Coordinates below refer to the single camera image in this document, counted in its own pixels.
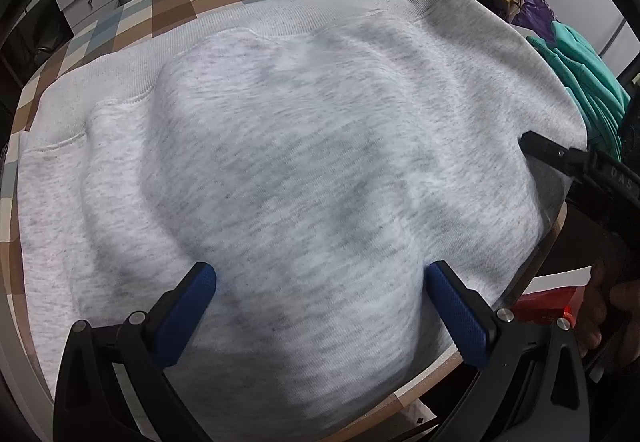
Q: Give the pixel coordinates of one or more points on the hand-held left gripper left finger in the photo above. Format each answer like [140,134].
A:
[185,317]

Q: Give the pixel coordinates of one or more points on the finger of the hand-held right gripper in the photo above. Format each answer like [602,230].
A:
[550,149]

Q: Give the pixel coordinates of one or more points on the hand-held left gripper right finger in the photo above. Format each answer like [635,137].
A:
[457,317]

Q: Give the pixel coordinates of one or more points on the light grey sweatshirt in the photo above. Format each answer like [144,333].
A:
[300,147]

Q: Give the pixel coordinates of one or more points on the person's right hand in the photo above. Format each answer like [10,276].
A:
[592,307]

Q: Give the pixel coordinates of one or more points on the teal garment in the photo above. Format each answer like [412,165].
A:
[585,72]

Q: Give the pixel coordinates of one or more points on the red packet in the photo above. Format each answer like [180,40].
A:
[545,304]

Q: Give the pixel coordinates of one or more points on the white dotted floor mat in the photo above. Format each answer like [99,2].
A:
[420,424]

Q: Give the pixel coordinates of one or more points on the purple garment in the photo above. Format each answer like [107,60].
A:
[532,14]

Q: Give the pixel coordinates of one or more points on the black cabinet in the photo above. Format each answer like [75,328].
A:
[35,37]

